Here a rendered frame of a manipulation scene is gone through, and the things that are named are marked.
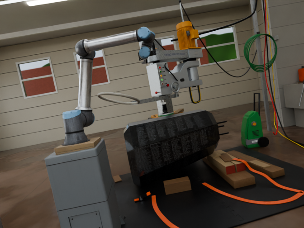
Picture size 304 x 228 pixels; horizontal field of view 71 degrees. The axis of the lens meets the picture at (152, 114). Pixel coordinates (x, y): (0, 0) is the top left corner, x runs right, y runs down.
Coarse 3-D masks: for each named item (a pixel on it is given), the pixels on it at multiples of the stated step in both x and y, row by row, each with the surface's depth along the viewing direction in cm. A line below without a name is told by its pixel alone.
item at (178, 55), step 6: (198, 48) 317; (156, 54) 270; (162, 54) 275; (168, 54) 282; (174, 54) 288; (180, 54) 295; (186, 54) 303; (192, 54) 308; (198, 54) 316; (150, 60) 272; (156, 60) 271; (162, 60) 281; (168, 60) 292; (174, 60) 303; (180, 60) 316; (186, 60) 315; (192, 60) 313
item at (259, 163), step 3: (249, 162) 271; (252, 162) 267; (255, 162) 265; (258, 162) 264; (261, 162) 262; (258, 165) 256; (261, 165) 254; (264, 165) 253; (267, 165) 251; (270, 165) 250
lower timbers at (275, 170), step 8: (232, 152) 320; (240, 152) 314; (248, 160) 280; (216, 168) 275; (256, 168) 260; (264, 168) 248; (272, 168) 244; (280, 168) 240; (224, 176) 252; (232, 176) 240; (240, 176) 236; (248, 176) 232; (272, 176) 236; (232, 184) 233; (240, 184) 230; (248, 184) 230
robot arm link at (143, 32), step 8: (128, 32) 167; (136, 32) 164; (144, 32) 162; (88, 40) 175; (96, 40) 171; (104, 40) 169; (112, 40) 168; (120, 40) 167; (128, 40) 167; (136, 40) 167; (144, 40) 167; (80, 48) 173; (88, 48) 174; (96, 48) 174
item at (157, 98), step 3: (159, 96) 276; (162, 96) 279; (165, 96) 282; (168, 96) 284; (171, 96) 289; (174, 96) 292; (144, 99) 261; (147, 99) 264; (150, 99) 267; (153, 99) 270; (156, 99) 273; (159, 99) 276; (162, 99) 279; (165, 99) 282; (141, 102) 258; (144, 102) 261; (147, 102) 264
